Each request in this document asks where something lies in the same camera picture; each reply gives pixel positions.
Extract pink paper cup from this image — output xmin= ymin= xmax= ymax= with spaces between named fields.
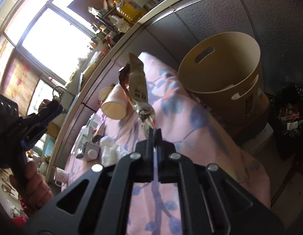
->
xmin=101 ymin=83 xmax=128 ymax=120

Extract brown silver snack wrapper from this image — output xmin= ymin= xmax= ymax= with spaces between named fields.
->
xmin=119 ymin=53 xmax=156 ymax=135

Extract tan round trash bin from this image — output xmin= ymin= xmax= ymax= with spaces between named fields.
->
xmin=178 ymin=32 xmax=269 ymax=140

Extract dark kitchen cabinets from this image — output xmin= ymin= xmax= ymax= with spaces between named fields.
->
xmin=50 ymin=0 xmax=303 ymax=168

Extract left hand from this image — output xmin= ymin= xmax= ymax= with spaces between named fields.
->
xmin=9 ymin=161 xmax=54 ymax=216

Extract white crumpled tissue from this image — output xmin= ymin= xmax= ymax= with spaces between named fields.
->
xmin=100 ymin=136 xmax=127 ymax=167

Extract white small box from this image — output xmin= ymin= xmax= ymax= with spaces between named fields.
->
xmin=76 ymin=142 xmax=100 ymax=162

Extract sink faucet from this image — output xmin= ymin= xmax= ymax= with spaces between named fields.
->
xmin=52 ymin=85 xmax=75 ymax=102

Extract white mug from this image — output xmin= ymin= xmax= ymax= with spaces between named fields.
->
xmin=54 ymin=167 xmax=69 ymax=187

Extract black garbage bag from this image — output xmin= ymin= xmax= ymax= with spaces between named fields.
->
xmin=268 ymin=82 xmax=303 ymax=159

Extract white plastic jug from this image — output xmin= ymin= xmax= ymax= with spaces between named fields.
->
xmin=109 ymin=15 xmax=131 ymax=33

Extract yellow cooking oil bottle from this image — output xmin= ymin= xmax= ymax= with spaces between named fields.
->
xmin=114 ymin=0 xmax=145 ymax=24

